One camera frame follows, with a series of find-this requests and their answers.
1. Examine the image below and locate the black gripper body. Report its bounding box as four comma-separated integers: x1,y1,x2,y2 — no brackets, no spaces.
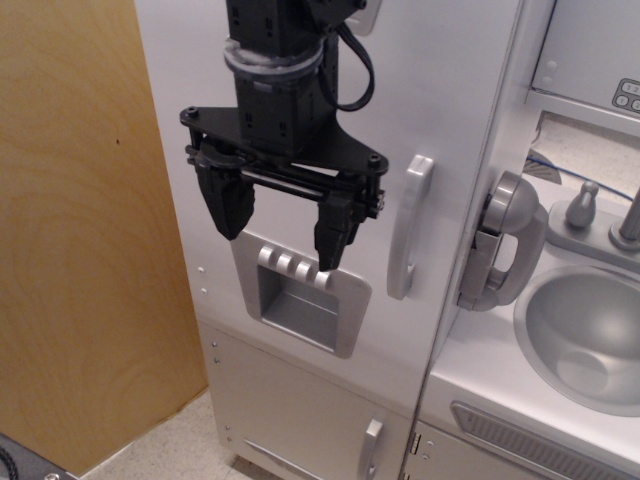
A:
180,63,388,220

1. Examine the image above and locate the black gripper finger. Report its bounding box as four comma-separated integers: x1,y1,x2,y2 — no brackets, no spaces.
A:
314,194,359,271
194,152,255,241

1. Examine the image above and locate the white fridge door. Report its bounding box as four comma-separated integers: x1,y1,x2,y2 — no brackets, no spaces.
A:
136,1,531,429
198,323,411,479

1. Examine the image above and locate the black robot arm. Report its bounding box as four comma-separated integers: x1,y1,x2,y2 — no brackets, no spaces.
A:
180,1,388,271

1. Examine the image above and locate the grey fridge top panel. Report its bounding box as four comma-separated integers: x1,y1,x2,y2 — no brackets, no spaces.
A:
345,0,382,36

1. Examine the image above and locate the grey ice dispenser panel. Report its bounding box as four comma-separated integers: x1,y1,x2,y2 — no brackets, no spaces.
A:
231,232,372,359

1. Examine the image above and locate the grey toy telephone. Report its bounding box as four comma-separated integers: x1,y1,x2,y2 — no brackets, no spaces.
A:
456,170,549,312

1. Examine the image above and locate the plywood board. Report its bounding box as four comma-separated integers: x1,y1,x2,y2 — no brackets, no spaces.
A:
1,1,206,474

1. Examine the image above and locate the grey toy faucet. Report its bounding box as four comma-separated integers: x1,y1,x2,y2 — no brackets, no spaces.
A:
546,181,639,273

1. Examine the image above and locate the grey toy sink basin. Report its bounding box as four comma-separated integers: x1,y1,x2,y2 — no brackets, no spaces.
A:
513,266,639,417

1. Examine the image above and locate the grey upper fridge door handle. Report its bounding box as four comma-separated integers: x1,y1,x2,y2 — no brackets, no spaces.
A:
387,155,434,300

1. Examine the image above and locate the grey fridge door handle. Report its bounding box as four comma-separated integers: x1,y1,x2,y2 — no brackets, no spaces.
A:
359,419,383,480
387,155,434,300

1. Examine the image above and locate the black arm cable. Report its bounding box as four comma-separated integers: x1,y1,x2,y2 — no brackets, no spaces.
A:
331,21,376,112

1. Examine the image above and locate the blue cable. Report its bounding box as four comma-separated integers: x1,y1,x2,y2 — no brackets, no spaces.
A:
525,154,637,202

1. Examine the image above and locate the grey lower fridge door handle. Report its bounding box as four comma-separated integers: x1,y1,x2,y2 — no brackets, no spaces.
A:
359,419,383,480

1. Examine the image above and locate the black braided cable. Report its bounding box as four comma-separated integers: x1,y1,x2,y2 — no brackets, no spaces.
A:
0,442,18,477

